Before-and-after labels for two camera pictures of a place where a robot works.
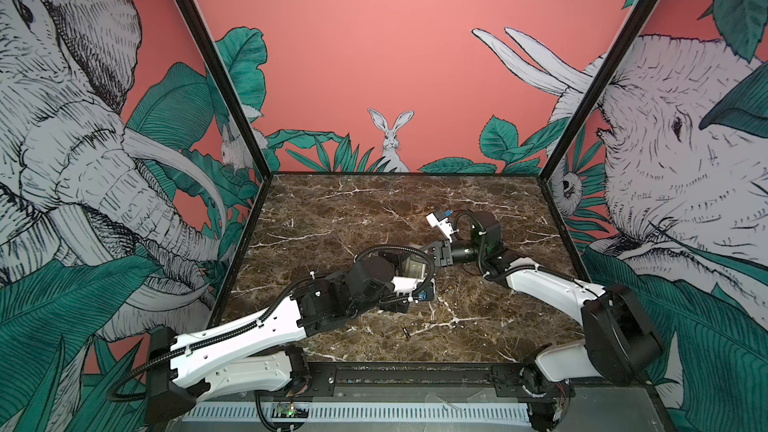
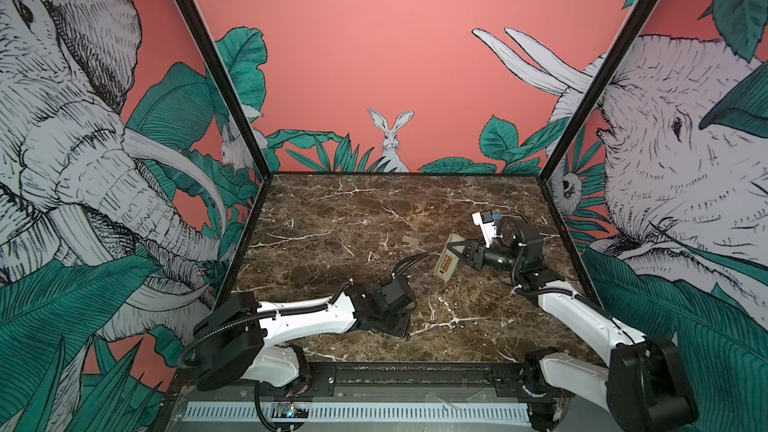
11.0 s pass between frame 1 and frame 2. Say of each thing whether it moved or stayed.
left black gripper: moved
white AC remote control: moved
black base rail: stayed
